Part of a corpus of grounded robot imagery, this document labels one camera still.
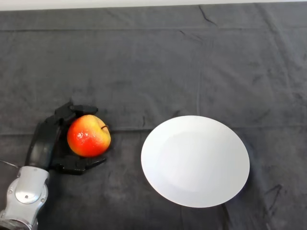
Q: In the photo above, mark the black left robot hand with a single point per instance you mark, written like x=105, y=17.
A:
x=43, y=143

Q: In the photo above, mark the red and yellow apple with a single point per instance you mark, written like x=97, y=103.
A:
x=87, y=137

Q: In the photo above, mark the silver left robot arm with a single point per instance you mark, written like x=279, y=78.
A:
x=25, y=196

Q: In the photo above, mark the white round plate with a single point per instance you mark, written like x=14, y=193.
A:
x=194, y=163

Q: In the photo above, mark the black table cloth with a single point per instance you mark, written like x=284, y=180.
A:
x=168, y=60

